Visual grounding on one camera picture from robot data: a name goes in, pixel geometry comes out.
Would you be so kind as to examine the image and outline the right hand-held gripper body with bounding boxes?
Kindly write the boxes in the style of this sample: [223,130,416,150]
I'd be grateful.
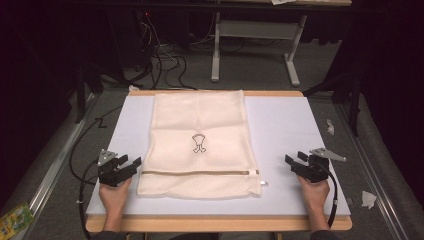
[290,147,348,184]

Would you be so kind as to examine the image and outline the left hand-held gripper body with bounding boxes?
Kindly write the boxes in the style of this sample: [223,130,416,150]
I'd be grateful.
[96,149,139,188]

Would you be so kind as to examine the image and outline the cream mesh laundry bag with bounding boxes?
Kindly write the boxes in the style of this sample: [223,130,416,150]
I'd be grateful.
[136,89,263,200]

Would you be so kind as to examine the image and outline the person's left hand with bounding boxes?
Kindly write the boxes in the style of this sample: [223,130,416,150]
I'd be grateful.
[98,177,133,218]

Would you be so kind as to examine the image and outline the person's right hand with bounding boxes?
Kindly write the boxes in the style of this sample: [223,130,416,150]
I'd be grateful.
[297,175,331,216]

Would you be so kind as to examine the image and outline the white table mat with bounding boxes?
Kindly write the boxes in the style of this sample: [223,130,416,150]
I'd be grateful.
[86,95,352,217]

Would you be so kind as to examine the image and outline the large crumpled paper scrap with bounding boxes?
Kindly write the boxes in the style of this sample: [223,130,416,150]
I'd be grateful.
[361,190,378,211]

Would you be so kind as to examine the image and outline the black stand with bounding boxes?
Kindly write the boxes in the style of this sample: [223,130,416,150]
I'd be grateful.
[302,71,364,138]
[73,61,105,125]

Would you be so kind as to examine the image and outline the white work board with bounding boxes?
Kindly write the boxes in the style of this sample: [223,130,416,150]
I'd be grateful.
[85,89,354,234]

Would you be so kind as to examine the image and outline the green printed packet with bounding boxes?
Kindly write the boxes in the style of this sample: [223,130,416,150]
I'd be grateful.
[0,201,36,240]

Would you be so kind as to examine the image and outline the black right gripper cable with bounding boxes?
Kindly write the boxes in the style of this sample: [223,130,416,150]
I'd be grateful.
[319,162,339,229]

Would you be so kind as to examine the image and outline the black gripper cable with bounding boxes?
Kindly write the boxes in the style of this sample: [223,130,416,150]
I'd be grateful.
[319,162,339,229]
[77,159,103,240]

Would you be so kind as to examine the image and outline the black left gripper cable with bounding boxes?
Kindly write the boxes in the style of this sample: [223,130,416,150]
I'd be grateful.
[77,159,103,240]

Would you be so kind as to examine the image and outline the black floor cable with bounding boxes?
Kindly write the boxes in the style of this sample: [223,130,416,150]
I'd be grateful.
[68,105,124,186]

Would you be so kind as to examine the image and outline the metal floor rail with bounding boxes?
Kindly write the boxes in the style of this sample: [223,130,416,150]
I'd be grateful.
[334,102,407,240]
[18,93,98,240]

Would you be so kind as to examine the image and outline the tangle of black cables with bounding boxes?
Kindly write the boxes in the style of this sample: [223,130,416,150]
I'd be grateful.
[123,9,216,92]

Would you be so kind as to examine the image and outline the white metal desk frame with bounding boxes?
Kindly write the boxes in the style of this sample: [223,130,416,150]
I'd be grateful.
[210,11,308,88]

